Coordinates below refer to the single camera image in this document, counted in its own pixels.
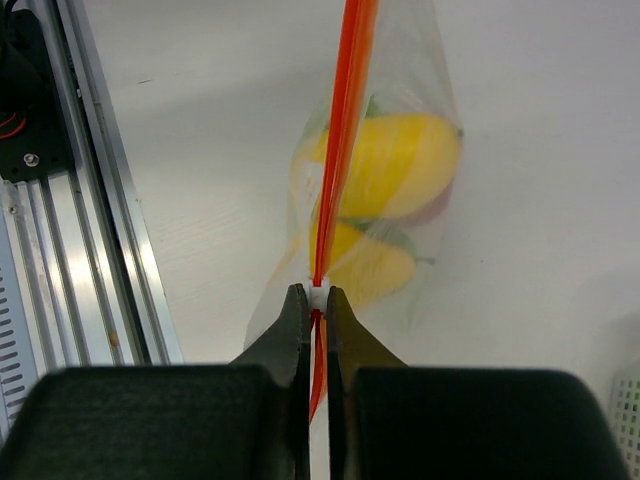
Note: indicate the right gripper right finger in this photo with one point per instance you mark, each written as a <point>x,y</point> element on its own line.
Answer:
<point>351,348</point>

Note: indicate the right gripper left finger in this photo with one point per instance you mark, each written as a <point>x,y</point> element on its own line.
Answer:
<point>284,352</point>

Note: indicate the clear zip bag orange zipper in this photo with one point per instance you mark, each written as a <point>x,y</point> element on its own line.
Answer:
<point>406,73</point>

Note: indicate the yellow mango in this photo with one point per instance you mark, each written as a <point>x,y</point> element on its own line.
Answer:
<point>435,163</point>

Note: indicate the yellow lemon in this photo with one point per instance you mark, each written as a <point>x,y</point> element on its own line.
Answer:
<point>370,261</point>

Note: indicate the green cabbage-like vegetable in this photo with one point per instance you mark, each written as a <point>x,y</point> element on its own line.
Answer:
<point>375,197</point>

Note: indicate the white plastic fruit basket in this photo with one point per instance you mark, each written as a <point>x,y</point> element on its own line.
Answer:
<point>624,416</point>

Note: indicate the aluminium mounting rail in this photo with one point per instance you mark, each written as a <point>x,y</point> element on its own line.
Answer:
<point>87,274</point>

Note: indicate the white slotted cable duct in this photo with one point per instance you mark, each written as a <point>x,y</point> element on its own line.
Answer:
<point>18,367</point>

